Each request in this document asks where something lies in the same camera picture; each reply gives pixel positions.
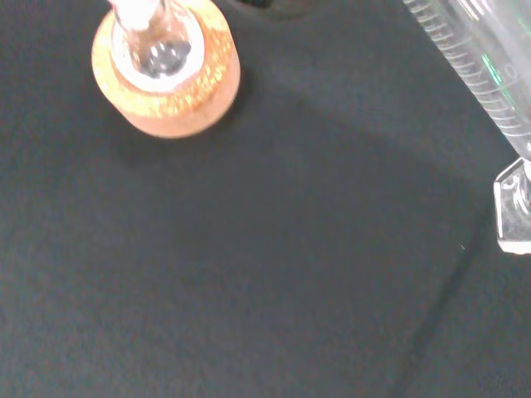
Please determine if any clear glass round-bottom flask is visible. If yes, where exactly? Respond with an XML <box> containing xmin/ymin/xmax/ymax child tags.
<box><xmin>106</xmin><ymin>0</ymin><xmax>207</xmax><ymax>94</ymax></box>

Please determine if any black cloth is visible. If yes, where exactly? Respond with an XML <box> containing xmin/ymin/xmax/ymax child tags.
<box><xmin>0</xmin><ymin>0</ymin><xmax>531</xmax><ymax>398</ymax></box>

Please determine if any cork ring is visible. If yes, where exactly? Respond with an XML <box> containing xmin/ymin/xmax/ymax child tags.
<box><xmin>90</xmin><ymin>0</ymin><xmax>242</xmax><ymax>140</ymax></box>

